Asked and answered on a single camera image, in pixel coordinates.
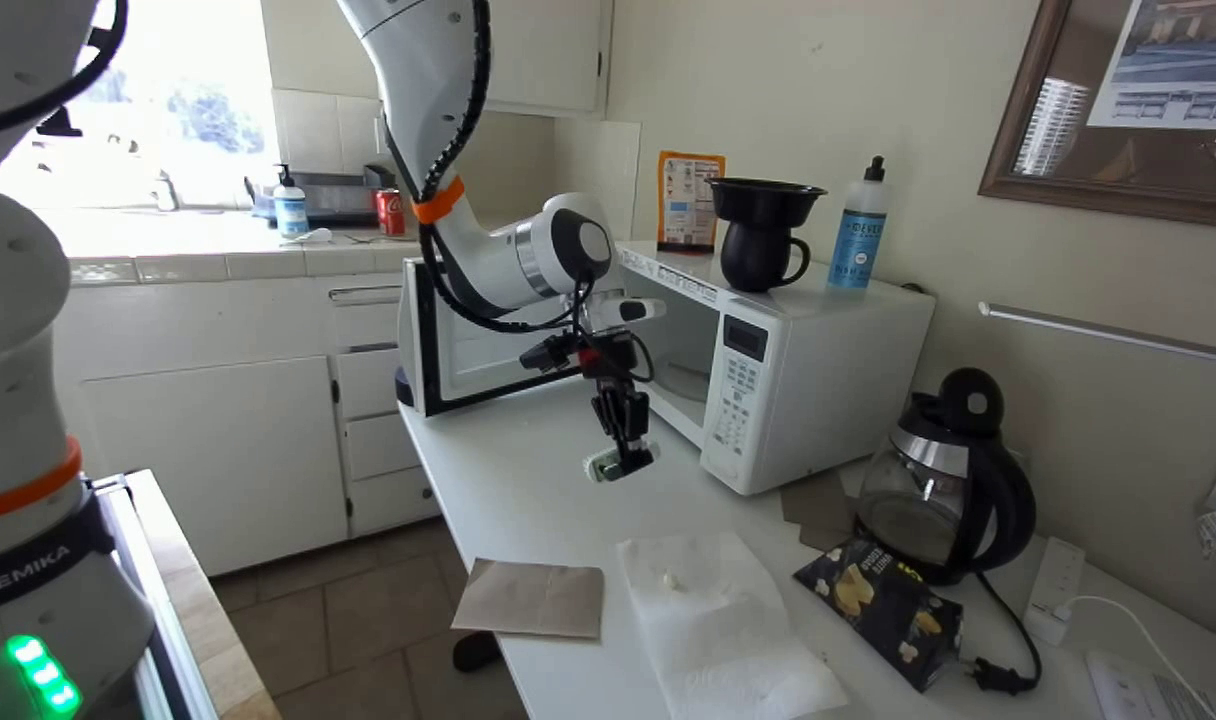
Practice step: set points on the white power strip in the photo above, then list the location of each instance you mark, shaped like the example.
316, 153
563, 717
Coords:
1141, 684

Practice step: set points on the blue soap bottle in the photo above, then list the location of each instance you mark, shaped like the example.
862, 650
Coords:
856, 233

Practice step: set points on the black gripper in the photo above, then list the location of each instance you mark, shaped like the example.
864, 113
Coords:
620, 402

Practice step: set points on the white plug adapter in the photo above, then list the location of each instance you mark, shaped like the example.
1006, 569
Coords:
1055, 583

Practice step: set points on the black countertop appliance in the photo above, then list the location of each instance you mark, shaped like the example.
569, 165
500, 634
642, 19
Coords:
341, 196

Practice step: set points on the black popcorn bag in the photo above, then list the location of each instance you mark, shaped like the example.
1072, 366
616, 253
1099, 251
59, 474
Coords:
881, 614

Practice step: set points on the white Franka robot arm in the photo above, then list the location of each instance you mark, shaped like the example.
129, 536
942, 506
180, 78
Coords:
421, 66

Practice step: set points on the white brush with green bristles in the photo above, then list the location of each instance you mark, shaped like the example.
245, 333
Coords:
604, 469

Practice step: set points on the wooden framed picture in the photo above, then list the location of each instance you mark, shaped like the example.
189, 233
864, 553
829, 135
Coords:
1032, 174

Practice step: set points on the red can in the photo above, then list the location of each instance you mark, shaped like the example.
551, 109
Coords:
391, 214

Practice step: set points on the white microwave oven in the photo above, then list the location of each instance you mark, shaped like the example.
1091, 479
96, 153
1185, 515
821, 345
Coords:
794, 373

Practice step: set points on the flat brown cardboard piece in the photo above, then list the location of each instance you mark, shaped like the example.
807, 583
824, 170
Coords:
821, 515

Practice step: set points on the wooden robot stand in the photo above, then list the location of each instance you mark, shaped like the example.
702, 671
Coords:
194, 614

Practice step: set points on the white base cabinet with drawers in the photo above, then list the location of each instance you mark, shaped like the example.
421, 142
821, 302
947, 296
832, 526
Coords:
233, 427

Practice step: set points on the white upper cabinet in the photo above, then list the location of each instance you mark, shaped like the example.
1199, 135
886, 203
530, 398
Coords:
551, 53

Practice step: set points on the silver wall rail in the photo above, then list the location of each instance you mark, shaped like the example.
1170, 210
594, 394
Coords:
1100, 333

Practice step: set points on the blue hand soap dispenser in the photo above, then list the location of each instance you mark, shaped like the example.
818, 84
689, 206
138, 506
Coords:
291, 210

